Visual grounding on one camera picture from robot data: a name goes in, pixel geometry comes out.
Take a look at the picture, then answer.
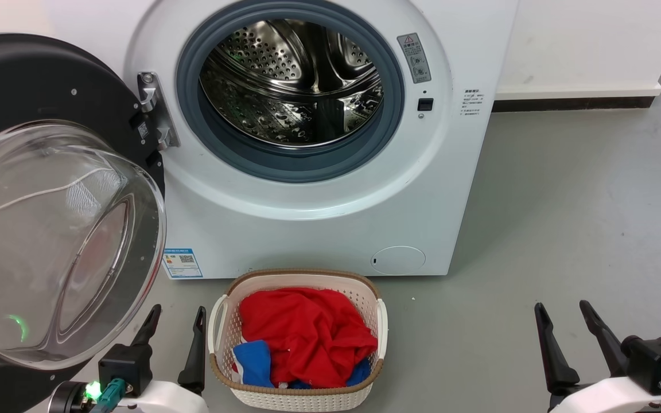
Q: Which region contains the teal left cable connector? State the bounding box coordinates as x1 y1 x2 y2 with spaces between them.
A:
91 377 128 413

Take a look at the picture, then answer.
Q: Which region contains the round white filter cover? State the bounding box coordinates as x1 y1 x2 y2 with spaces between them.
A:
371 246 426 275

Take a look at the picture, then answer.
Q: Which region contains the silver metal door hinge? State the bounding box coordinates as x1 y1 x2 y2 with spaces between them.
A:
137 71 181 151

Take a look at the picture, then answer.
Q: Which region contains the red garment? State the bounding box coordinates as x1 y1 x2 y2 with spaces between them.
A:
239 288 379 389

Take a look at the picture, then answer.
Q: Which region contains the blue garment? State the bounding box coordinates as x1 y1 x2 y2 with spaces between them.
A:
232 340 372 389

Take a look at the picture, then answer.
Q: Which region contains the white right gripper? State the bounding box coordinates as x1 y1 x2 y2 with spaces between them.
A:
534 300 661 413

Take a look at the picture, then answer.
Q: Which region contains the grey warning sticker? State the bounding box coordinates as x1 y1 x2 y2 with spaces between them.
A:
396 33 432 84

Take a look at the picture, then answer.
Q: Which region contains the blue energy label sticker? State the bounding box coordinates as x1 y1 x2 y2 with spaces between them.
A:
162 248 203 279

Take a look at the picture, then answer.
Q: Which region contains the washer door glass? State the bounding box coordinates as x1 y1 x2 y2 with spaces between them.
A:
0 33 168 413

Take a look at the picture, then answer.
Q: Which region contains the black baseboard strip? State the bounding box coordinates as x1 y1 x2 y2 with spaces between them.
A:
492 96 656 113

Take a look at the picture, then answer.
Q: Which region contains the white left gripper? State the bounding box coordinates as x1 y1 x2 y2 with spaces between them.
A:
115 304 210 413

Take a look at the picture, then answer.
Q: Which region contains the steel washing drum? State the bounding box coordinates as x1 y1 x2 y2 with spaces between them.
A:
200 19 384 149

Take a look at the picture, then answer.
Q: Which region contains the cream plastic laundry basket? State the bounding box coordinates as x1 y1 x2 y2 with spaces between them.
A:
208 268 388 412

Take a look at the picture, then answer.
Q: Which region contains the white front-load washing machine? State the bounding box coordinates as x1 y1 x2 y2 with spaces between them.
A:
118 0 519 280

